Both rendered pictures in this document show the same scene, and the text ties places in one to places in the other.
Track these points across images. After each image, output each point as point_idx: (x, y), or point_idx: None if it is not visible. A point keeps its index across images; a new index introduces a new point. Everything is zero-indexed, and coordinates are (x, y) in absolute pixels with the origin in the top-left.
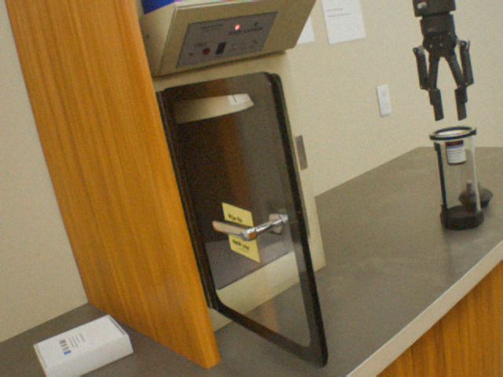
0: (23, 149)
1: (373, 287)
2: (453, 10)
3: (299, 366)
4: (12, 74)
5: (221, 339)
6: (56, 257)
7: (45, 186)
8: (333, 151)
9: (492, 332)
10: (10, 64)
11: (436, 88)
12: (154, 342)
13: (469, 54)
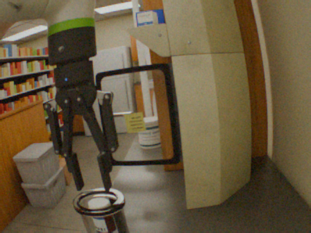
0: (266, 71)
1: (139, 207)
2: (51, 65)
3: (133, 178)
4: (262, 35)
5: (177, 173)
6: (269, 125)
7: (269, 91)
8: None
9: None
10: (261, 31)
11: (101, 154)
12: None
13: (48, 121)
